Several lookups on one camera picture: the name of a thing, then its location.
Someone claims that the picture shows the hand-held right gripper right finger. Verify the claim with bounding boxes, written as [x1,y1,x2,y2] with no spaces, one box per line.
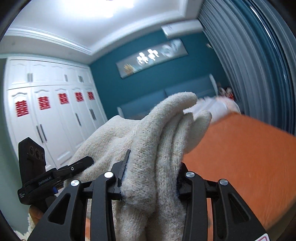
[177,162,269,241]

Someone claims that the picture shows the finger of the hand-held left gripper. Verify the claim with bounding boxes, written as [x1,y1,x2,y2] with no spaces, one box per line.
[55,156,94,183]

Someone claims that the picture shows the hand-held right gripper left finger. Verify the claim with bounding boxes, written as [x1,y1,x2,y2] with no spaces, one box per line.
[28,149,131,241]

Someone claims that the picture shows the beige sweater with black hearts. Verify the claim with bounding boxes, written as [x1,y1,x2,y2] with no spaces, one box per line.
[63,91,212,241]

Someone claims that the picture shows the white wardrobe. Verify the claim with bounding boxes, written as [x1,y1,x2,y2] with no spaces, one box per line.
[5,58,108,167]

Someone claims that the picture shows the orange plush blanket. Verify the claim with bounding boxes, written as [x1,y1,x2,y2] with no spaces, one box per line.
[84,112,296,241]

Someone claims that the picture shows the white duvet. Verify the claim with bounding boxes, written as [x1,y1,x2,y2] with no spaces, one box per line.
[184,95,241,124]

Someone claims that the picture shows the blue upholstered headboard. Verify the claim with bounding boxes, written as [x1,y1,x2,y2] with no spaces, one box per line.
[117,74,219,121]

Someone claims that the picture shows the red white bedside ornaments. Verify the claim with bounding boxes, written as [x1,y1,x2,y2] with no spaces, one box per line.
[217,87,234,100]

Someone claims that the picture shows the grey blue curtain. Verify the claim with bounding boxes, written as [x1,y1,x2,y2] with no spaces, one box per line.
[198,0,296,136]

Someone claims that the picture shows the white air conditioner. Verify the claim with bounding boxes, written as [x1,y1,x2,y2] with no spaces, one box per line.
[161,20,204,39]

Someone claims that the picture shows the framed wall picture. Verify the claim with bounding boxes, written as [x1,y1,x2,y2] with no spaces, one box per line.
[116,38,188,79]

